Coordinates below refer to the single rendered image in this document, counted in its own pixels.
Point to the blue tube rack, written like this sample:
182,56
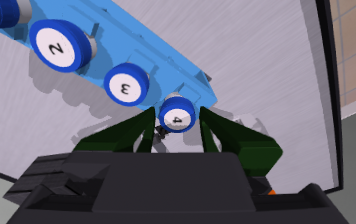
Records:
118,43

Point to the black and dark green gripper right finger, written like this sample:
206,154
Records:
257,152

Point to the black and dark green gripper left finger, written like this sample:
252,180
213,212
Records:
122,136

